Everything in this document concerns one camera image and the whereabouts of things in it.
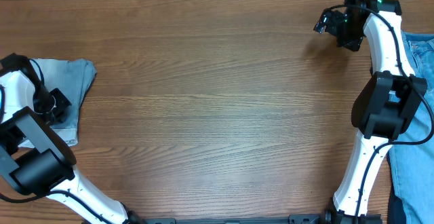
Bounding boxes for light blue denim shorts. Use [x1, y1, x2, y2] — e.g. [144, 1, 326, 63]
[32, 58, 97, 147]

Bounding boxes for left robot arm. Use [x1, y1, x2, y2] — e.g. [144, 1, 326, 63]
[1, 53, 142, 224]

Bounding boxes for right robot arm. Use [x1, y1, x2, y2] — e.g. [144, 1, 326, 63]
[289, 0, 428, 223]

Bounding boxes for medium blue denim jeans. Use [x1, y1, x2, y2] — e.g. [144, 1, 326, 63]
[386, 31, 434, 224]

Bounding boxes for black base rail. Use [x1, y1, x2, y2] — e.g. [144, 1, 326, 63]
[81, 213, 384, 224]

